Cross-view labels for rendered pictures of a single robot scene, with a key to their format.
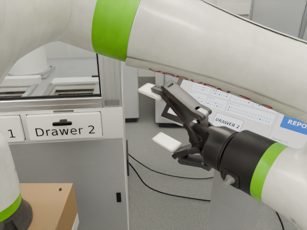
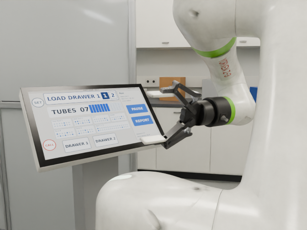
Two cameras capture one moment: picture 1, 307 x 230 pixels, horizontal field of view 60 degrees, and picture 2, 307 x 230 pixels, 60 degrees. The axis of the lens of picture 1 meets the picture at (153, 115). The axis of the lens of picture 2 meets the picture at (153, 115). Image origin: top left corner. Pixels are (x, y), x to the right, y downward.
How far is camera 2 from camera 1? 80 cm
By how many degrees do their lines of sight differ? 77
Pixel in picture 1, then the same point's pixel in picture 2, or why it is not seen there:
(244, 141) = (217, 98)
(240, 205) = not seen: hidden behind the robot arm
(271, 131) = (133, 131)
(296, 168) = (237, 97)
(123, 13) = not seen: hidden behind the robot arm
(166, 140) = (153, 138)
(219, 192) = (92, 219)
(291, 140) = (145, 130)
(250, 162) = (227, 104)
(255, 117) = (119, 127)
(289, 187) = (241, 104)
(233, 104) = (99, 125)
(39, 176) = not seen: outside the picture
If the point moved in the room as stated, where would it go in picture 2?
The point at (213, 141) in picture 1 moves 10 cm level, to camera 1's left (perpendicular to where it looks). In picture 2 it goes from (207, 105) to (208, 110)
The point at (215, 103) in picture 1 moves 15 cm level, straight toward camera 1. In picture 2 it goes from (85, 130) to (121, 134)
